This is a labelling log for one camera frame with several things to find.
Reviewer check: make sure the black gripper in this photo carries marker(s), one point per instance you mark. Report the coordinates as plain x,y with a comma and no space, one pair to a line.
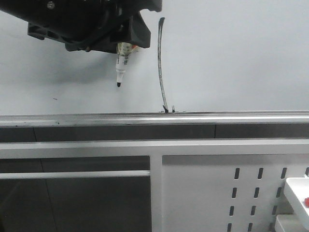
86,25

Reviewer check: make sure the white perforated metal panel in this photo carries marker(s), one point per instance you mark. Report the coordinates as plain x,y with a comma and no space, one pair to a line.
227,193

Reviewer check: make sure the white black-tipped whiteboard marker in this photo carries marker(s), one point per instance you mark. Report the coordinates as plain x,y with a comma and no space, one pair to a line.
123,52

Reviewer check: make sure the white metal shelf frame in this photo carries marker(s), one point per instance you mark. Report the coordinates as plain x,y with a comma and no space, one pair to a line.
108,186

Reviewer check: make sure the white plastic bin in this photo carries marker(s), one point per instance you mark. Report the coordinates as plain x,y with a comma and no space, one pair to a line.
296,190

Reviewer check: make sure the small red object in bin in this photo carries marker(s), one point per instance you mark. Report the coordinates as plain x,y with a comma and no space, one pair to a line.
306,202

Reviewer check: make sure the large white whiteboard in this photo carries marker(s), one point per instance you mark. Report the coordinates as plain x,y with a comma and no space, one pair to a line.
217,55

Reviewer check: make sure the aluminium whiteboard marker tray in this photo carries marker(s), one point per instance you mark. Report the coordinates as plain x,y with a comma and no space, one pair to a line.
178,118

